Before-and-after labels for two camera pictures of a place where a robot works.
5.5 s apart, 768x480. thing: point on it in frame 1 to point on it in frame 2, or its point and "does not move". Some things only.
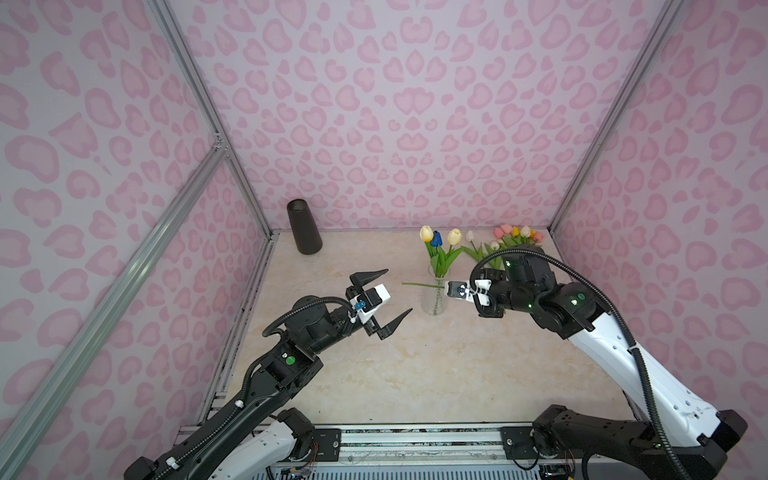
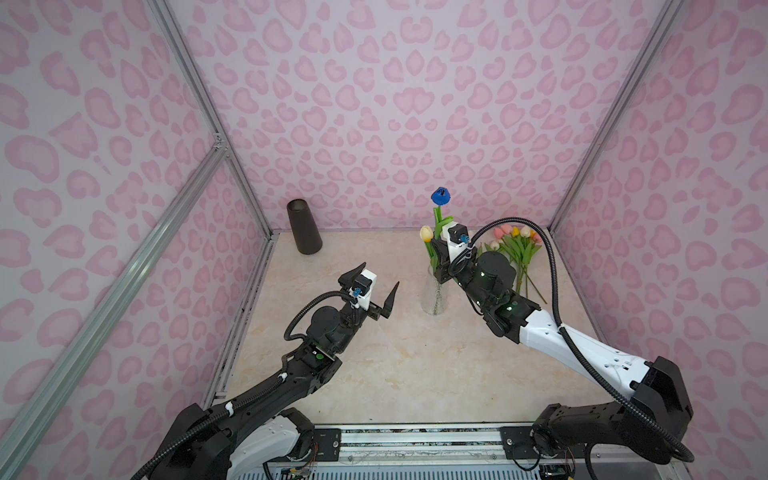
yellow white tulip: (427, 235) does not move
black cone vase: (306, 233) does not move
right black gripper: (493, 273) to (445, 266)
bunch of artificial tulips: (504, 237) does not move
